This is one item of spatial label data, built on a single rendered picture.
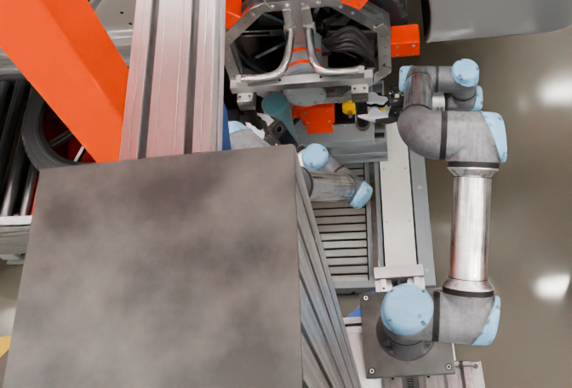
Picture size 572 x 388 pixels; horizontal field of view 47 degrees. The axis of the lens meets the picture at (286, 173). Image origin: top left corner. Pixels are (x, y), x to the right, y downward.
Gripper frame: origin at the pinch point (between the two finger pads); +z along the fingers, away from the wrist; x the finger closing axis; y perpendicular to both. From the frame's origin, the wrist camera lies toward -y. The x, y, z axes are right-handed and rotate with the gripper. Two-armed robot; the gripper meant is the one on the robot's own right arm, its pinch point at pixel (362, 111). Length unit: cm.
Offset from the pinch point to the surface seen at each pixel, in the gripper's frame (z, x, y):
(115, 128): 63, 21, 33
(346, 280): 11, 27, -77
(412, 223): -16, 5, -75
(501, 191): -54, -10, -83
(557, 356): -63, 57, -83
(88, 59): 60, 18, 58
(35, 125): 129, -27, -32
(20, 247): 144, 11, -64
